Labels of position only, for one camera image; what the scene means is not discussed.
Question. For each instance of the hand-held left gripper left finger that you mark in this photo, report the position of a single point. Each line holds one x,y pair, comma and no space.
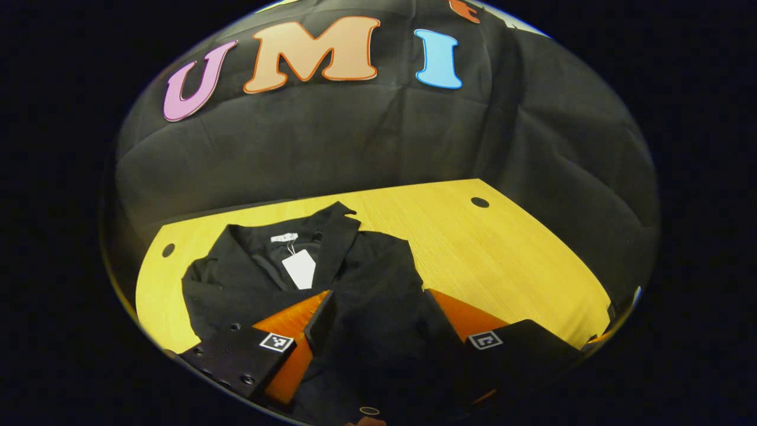
319,320

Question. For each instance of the white paper hang tag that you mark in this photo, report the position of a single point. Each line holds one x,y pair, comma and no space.
300,269

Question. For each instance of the black collared shirt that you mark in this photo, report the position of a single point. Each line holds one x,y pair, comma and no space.
366,278

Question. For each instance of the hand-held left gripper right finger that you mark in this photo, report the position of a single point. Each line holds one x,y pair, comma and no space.
520,350

